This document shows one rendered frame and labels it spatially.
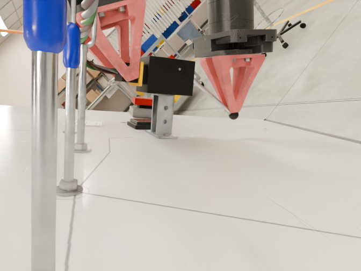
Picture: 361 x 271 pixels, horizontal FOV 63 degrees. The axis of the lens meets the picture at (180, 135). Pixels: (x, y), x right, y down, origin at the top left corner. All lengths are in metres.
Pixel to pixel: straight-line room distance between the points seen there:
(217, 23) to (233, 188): 0.24
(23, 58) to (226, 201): 8.37
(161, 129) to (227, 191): 0.18
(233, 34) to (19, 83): 8.15
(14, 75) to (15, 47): 0.68
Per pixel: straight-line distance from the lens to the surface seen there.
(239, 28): 0.38
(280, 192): 0.20
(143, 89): 0.34
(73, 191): 0.17
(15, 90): 8.41
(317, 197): 0.20
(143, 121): 0.40
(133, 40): 0.32
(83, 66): 0.25
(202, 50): 0.40
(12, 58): 8.51
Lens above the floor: 1.19
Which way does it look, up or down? 19 degrees down
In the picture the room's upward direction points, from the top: 45 degrees counter-clockwise
